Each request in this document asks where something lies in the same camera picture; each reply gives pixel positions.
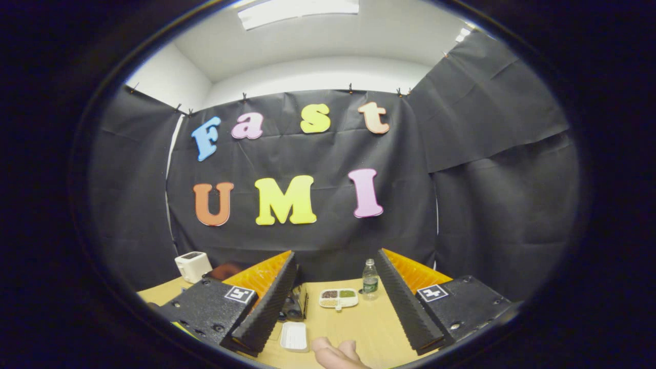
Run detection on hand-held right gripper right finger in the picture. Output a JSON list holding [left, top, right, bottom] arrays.
[[377, 249, 518, 356]]

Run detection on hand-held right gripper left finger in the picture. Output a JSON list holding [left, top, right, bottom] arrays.
[[154, 250, 300, 358]]

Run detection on white rectangular tray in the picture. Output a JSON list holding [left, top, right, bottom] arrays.
[[280, 321, 310, 353]]

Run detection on clear plastic water bottle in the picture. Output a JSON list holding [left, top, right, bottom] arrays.
[[362, 259, 380, 301]]

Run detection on white seasoning dish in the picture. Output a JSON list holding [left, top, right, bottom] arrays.
[[319, 288, 359, 312]]

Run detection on white toaster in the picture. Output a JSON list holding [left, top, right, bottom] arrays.
[[174, 251, 213, 284]]

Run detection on black backdrop cloth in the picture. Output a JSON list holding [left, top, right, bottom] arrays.
[[87, 28, 582, 303]]

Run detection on large ceiling light panel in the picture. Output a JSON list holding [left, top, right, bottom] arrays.
[[237, 0, 360, 30]]

